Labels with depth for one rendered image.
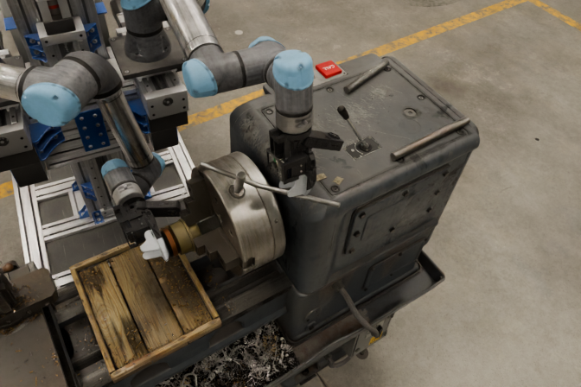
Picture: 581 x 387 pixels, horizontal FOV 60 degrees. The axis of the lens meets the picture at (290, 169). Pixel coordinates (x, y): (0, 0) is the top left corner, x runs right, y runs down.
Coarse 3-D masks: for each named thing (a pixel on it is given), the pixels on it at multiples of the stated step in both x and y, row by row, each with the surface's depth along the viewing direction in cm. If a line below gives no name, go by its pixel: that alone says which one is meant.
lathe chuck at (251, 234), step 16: (224, 160) 131; (192, 176) 138; (208, 176) 125; (224, 176) 125; (208, 192) 129; (224, 192) 122; (256, 192) 124; (224, 208) 122; (240, 208) 121; (256, 208) 123; (224, 224) 127; (240, 224) 121; (256, 224) 123; (240, 240) 121; (256, 240) 123; (272, 240) 126; (240, 256) 125; (256, 256) 126; (272, 256) 131; (240, 272) 131
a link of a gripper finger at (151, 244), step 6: (144, 234) 128; (150, 234) 128; (150, 240) 127; (156, 240) 126; (162, 240) 126; (144, 246) 125; (150, 246) 126; (156, 246) 126; (162, 246) 126; (162, 252) 126; (168, 252) 126
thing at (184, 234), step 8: (176, 224) 129; (184, 224) 128; (168, 232) 127; (176, 232) 127; (184, 232) 127; (192, 232) 129; (200, 232) 130; (168, 240) 126; (176, 240) 127; (184, 240) 127; (192, 240) 127; (168, 248) 126; (176, 248) 127; (184, 248) 127; (192, 248) 129
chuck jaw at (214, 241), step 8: (208, 232) 130; (216, 232) 130; (224, 232) 130; (200, 240) 128; (208, 240) 128; (216, 240) 128; (224, 240) 129; (200, 248) 127; (208, 248) 127; (216, 248) 127; (224, 248) 127; (232, 248) 127; (208, 256) 128; (216, 256) 128; (224, 256) 126; (232, 256) 126; (224, 264) 126; (232, 264) 126; (240, 264) 128; (248, 264) 128
